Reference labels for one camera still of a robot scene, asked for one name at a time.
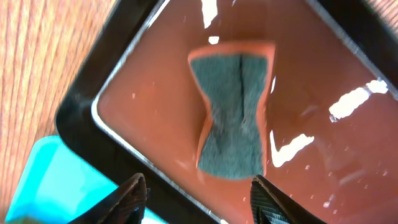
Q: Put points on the black tray with red water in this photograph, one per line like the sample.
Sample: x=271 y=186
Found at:
x=331 y=114

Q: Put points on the blue plastic tray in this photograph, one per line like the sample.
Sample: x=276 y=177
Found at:
x=56 y=185

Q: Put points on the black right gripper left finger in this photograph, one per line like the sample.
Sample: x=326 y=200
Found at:
x=125 y=205

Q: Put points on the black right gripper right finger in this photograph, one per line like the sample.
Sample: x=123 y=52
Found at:
x=269 y=205

